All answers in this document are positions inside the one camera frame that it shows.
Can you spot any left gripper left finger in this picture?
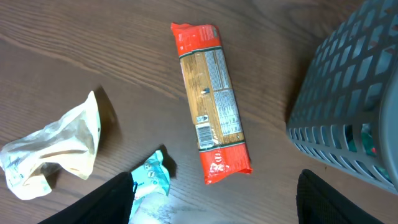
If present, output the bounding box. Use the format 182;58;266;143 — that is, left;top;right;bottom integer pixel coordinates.
40;172;136;224

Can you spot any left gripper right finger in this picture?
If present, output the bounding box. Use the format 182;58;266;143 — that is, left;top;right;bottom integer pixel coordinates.
296;169;381;224

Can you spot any light teal snack packet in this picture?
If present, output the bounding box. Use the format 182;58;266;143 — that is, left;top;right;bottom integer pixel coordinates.
129;150;170;224

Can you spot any crumpled beige paper bag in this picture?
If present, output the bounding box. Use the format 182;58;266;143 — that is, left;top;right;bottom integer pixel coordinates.
1;91;101;200

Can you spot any grey plastic basket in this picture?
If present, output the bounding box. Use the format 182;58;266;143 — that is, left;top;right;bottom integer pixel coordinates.
286;0;397;194

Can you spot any red spaghetti packet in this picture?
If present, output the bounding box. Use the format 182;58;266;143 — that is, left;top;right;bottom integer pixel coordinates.
170;23;252;185

